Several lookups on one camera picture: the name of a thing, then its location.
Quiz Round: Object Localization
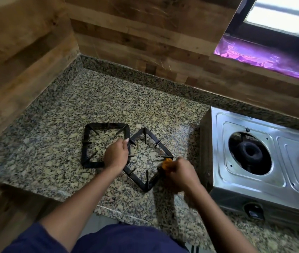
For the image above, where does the person's right forearm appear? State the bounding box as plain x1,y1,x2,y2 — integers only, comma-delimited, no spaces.
182,183,258,253

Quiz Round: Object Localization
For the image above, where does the stainless steel gas stove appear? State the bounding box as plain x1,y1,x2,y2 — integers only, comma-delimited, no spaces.
199,106,299,230

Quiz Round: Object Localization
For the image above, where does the black stove pan support grate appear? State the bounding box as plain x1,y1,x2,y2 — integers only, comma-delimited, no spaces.
81,123,131,169
123,127,175,192

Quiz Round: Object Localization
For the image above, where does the person's left forearm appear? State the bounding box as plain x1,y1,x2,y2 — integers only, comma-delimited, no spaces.
40,164,129,253

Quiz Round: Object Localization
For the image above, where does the black stove burner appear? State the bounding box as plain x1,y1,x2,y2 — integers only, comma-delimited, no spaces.
229,132,273,176

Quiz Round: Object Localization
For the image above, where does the person's left hand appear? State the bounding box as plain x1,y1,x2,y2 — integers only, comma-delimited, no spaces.
104,138,130,173

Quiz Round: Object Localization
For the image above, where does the orange scrubbing sponge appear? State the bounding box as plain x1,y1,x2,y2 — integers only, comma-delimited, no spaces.
157,158,175,174

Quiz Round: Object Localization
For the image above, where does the person's right hand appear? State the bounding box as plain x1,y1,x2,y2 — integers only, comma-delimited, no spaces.
162,157,202,194

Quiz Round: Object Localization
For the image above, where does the black stove knob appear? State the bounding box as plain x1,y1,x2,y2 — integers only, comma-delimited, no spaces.
244,202,265,219

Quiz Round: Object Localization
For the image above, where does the window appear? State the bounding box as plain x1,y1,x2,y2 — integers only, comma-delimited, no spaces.
244,0,299,38

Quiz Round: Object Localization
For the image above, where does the person's blue clothing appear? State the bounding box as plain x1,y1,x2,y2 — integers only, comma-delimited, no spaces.
3,221,200,253

